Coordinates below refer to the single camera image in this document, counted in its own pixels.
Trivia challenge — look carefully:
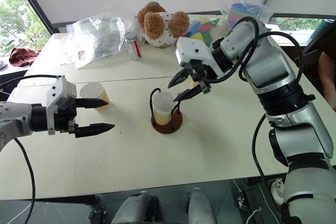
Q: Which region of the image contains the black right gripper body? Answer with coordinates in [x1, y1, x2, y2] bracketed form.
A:
[181, 59, 214, 94]

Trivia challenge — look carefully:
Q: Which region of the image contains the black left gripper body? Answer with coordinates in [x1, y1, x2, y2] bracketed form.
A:
[56, 98, 80, 134]

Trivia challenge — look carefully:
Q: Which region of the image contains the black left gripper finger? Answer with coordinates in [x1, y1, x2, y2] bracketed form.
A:
[74, 123, 116, 139]
[75, 98, 109, 110]

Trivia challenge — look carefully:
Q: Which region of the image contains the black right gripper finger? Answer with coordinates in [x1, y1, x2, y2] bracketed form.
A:
[167, 68, 194, 89]
[173, 85, 204, 103]

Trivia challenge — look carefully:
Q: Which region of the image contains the yellow white paper cup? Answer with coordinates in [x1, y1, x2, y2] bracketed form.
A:
[153, 92, 177, 126]
[79, 82, 109, 112]

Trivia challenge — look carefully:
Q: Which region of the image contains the bagged stack of colourful cups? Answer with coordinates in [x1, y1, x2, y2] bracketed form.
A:
[226, 0, 271, 31]

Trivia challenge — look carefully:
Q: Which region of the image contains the bag of colourful pieces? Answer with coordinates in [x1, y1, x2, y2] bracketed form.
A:
[183, 11, 229, 49]

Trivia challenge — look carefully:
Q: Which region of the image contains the brown white teddy bear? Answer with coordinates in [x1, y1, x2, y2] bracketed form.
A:
[136, 1, 191, 49]

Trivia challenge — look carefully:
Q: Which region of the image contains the jar with grey lid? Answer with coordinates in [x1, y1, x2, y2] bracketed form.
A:
[124, 31, 143, 62]

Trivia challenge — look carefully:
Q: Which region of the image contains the clear plastic bag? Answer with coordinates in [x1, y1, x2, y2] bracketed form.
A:
[66, 12, 126, 70]

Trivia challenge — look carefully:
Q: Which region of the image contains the red brown cloth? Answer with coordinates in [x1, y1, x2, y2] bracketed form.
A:
[8, 47, 42, 67]

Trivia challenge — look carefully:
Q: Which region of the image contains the grey rounded robot leg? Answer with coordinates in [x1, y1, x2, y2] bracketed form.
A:
[111, 190, 159, 224]
[187, 187, 219, 224]

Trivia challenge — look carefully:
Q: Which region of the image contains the dark teal bottle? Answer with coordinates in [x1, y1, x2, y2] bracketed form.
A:
[309, 18, 334, 47]

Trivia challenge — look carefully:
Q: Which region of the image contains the white shoe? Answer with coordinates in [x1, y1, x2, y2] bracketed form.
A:
[270, 177, 286, 206]

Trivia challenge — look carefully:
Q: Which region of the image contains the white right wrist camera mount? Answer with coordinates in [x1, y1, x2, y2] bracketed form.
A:
[175, 37, 224, 78]

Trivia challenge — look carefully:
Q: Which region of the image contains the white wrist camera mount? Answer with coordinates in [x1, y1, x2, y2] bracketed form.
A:
[175, 37, 224, 78]
[46, 76, 78, 136]

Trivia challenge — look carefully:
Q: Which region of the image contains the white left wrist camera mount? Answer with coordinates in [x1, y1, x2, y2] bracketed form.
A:
[46, 76, 78, 136]

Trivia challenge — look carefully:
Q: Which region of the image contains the wire cup holder brown base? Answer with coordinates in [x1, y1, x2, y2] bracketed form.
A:
[149, 88, 184, 135]

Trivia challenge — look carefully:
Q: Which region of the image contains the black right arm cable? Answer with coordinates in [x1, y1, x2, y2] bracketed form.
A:
[203, 16, 305, 204]

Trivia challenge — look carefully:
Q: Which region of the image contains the black window frame bar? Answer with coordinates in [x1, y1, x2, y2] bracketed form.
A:
[11, 0, 54, 35]

